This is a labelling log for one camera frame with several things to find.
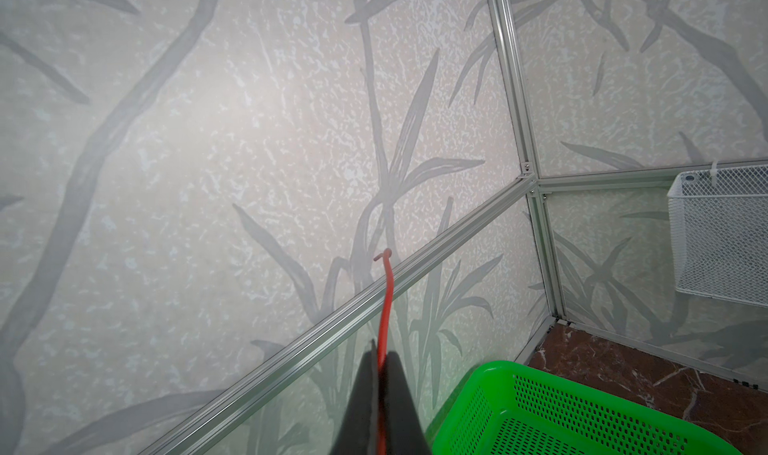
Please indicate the right green plastic basket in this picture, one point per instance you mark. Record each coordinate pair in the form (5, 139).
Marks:
(509, 408)

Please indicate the white wire mesh basket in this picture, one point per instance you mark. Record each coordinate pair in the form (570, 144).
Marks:
(718, 228)

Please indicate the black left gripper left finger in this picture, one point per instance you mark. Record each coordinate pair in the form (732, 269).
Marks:
(359, 431)

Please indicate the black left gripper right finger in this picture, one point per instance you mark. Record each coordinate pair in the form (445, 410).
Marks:
(402, 431)

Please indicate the aluminium frame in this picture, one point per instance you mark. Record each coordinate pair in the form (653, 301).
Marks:
(230, 409)

